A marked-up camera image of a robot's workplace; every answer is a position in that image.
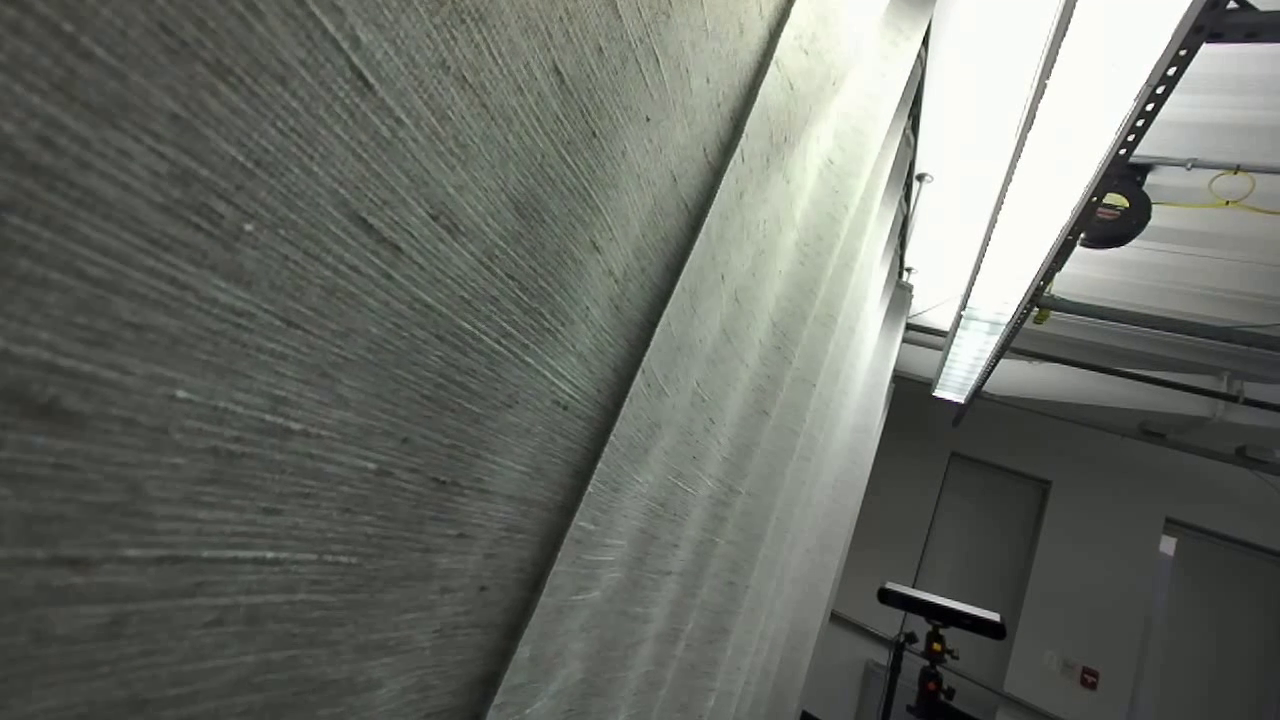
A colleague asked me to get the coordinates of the grey woven curtain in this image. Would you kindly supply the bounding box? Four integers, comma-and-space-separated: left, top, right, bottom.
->
0, 0, 933, 720

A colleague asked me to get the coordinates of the grey door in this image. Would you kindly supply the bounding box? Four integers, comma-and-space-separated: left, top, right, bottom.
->
920, 454, 1046, 619

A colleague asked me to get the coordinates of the fluorescent ceiling light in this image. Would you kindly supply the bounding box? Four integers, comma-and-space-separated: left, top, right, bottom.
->
933, 0, 1204, 408

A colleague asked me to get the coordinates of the black stereo camera on stand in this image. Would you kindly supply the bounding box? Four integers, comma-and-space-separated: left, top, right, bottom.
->
874, 579, 1007, 720

